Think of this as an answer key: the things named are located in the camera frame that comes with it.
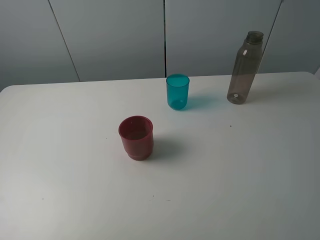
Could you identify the smoky transparent plastic bottle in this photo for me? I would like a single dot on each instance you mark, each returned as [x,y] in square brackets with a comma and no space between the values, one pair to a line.
[246,65]

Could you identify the red plastic cup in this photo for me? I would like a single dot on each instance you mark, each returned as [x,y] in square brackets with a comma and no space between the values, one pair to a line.
[136,133]

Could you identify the teal transparent plastic cup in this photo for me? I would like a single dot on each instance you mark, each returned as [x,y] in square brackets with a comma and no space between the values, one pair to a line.
[177,88]

